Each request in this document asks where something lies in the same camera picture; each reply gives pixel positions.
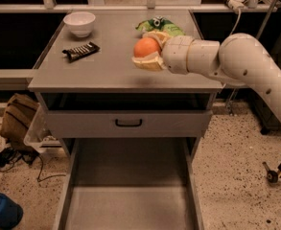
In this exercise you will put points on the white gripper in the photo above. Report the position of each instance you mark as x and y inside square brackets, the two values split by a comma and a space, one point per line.
[175, 55]

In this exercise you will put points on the orange fruit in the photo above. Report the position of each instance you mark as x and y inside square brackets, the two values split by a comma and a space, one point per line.
[146, 46]

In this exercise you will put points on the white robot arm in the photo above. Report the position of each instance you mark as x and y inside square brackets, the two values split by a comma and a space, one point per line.
[240, 60]

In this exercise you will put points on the closed grey top drawer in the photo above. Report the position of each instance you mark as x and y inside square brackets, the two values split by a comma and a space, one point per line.
[131, 124]

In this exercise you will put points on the grey drawer cabinet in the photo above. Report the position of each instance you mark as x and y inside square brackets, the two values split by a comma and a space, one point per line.
[109, 81]

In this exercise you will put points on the open grey middle drawer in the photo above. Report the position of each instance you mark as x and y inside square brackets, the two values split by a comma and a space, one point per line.
[130, 184]

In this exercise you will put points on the green chip bag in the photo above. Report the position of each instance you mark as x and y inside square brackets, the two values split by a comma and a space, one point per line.
[159, 24]

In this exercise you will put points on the white ceramic bowl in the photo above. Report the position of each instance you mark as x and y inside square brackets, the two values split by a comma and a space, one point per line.
[80, 23]

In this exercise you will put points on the dark chocolate bar wrapper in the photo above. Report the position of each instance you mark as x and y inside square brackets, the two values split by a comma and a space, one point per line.
[83, 51]

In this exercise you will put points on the white power strip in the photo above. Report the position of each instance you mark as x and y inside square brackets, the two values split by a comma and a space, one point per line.
[231, 0]

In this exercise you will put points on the clear plastic bin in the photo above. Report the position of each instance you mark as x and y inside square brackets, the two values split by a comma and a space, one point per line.
[38, 136]

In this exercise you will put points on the brown backpack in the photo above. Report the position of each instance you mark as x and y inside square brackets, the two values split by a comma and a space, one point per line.
[17, 118]

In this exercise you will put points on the black wheeled stand leg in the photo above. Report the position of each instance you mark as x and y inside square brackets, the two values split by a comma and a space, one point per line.
[279, 170]

